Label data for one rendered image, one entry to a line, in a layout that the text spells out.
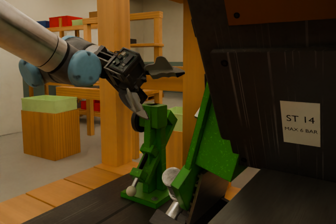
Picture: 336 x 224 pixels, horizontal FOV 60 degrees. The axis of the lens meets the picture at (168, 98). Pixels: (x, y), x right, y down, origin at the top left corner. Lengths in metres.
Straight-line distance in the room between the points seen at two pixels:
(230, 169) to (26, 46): 0.42
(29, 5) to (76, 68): 8.42
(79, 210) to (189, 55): 0.54
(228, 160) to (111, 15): 0.79
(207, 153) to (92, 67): 0.29
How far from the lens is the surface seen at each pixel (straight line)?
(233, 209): 0.36
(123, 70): 0.64
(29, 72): 0.73
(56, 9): 9.53
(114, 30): 1.12
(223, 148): 0.49
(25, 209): 0.97
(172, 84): 1.06
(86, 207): 0.87
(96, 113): 6.08
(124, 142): 1.19
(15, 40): 0.58
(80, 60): 0.61
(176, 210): 0.63
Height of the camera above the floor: 1.30
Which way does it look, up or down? 7 degrees down
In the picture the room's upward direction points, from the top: straight up
